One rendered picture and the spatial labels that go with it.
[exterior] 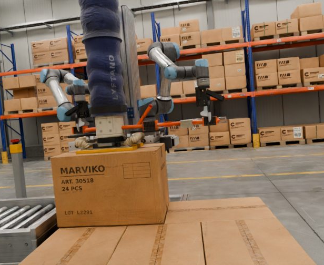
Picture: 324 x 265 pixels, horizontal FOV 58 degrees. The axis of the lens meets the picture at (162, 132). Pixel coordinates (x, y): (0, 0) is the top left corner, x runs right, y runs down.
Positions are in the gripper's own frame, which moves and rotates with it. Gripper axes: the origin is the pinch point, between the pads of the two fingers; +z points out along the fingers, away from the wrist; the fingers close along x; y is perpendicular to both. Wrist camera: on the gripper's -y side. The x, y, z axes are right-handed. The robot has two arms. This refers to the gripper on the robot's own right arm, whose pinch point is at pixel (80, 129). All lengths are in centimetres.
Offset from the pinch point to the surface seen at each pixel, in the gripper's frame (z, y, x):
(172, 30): -272, 26, 724
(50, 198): 49, -30, 2
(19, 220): 54, -35, -27
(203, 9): -349, 130, 805
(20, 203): 51, -53, 2
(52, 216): 48, -4, -42
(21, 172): 31, -62, 20
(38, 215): 54, -27, -20
